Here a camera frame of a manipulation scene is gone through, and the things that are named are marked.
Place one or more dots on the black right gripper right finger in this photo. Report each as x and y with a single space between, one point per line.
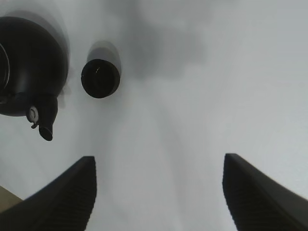
258 203

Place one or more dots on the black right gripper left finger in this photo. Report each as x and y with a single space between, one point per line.
65 204

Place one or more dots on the small black teacup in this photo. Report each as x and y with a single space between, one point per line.
100 78

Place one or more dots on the black round kettle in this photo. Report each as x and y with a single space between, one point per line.
33 72

